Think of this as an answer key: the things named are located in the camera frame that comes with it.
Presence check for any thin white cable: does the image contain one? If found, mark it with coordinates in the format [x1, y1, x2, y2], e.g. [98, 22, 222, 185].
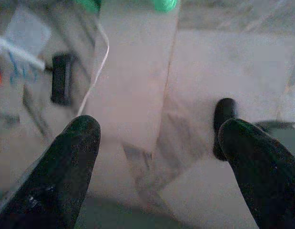
[77, 21, 111, 116]

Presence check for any green round object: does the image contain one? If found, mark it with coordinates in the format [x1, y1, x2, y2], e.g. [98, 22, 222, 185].
[75, 0, 102, 14]
[153, 0, 180, 12]

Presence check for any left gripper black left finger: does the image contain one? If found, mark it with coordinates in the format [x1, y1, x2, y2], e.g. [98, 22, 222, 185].
[0, 115, 102, 229]

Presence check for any black rectangular box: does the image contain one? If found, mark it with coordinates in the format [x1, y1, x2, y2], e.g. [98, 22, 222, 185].
[51, 53, 74, 105]

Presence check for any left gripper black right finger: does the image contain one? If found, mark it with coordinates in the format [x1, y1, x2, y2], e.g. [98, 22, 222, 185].
[218, 118, 295, 229]

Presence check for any black left robot foot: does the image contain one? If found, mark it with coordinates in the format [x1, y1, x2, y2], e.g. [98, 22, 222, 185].
[213, 97, 237, 162]

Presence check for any white rod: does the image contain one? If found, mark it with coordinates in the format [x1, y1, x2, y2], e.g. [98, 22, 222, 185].
[0, 35, 46, 70]

